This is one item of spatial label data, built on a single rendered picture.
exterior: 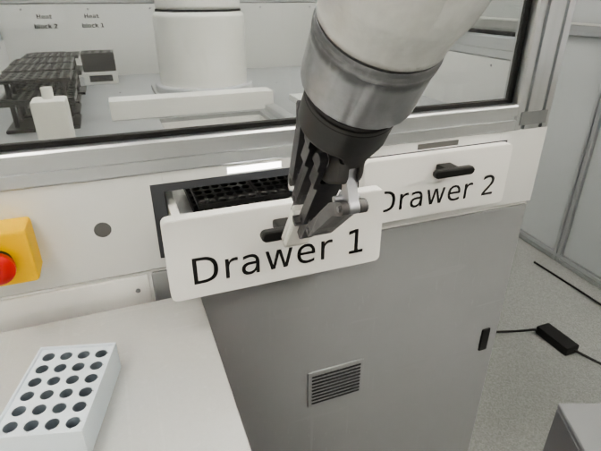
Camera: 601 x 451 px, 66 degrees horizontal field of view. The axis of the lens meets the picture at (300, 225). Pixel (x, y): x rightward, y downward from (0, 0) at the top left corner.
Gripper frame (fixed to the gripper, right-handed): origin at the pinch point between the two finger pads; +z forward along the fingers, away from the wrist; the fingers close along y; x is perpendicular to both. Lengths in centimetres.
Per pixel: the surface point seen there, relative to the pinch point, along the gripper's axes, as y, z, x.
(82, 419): -12.9, 7.2, 24.8
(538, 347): -13, 104, -112
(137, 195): 14.4, 11.3, 16.4
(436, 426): -25, 68, -42
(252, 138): 17.8, 6.0, 0.2
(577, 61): 90, 67, -172
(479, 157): 12.5, 10.9, -39.0
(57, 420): -12.2, 8.0, 27.1
